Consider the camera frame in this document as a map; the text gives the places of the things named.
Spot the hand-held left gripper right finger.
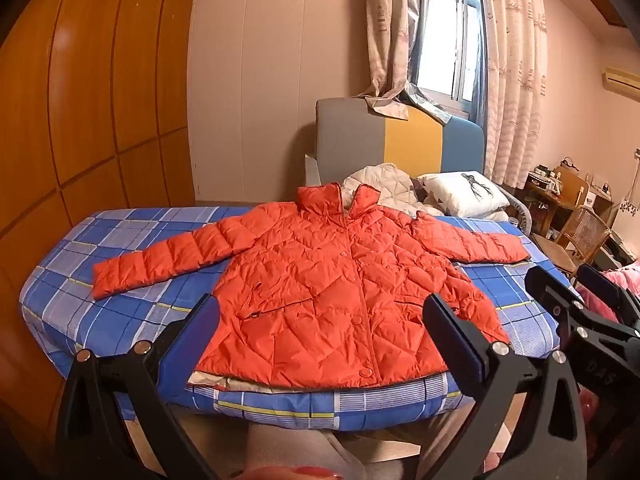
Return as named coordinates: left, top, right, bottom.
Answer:
left=422, top=292, right=589, bottom=480

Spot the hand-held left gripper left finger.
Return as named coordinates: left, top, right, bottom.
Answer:
left=55, top=293, right=221, bottom=480

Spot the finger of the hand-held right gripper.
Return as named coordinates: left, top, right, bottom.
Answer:
left=525, top=265, right=640, bottom=350
left=577, top=263, right=640, bottom=332

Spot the orange quilted jacket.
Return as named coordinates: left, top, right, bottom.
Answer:
left=92, top=183, right=531, bottom=394

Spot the pink cloth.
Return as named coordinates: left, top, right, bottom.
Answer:
left=584, top=263, right=640, bottom=322

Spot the rattan chair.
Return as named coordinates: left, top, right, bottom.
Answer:
left=531, top=205, right=614, bottom=277

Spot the wooden desk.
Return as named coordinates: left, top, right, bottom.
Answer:
left=524, top=170, right=614, bottom=242

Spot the bed with blue plaid sheet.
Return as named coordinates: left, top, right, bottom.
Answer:
left=19, top=204, right=587, bottom=434

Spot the wooden board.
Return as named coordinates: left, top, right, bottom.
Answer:
left=554, top=165, right=591, bottom=200

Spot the white printed pillow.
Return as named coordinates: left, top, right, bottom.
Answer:
left=417, top=170, right=511, bottom=219

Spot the cream quilted garment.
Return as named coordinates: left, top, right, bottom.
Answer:
left=342, top=162, right=442, bottom=219

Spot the pink patterned curtain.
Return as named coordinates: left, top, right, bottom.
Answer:
left=474, top=0, right=549, bottom=189

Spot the grey yellow blue headboard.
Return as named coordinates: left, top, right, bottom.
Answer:
left=315, top=97, right=486, bottom=187

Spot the wooden wardrobe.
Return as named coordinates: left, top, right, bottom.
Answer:
left=0, top=0, right=202, bottom=433

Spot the window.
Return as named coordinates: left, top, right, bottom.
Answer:
left=417, top=0, right=489, bottom=112

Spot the pink curtain with silver lining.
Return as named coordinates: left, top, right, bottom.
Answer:
left=356, top=0, right=453, bottom=127

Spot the floral wall sticker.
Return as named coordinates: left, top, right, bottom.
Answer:
left=619, top=149, right=640, bottom=217

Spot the wall air conditioner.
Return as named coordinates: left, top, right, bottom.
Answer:
left=602, top=64, right=640, bottom=97

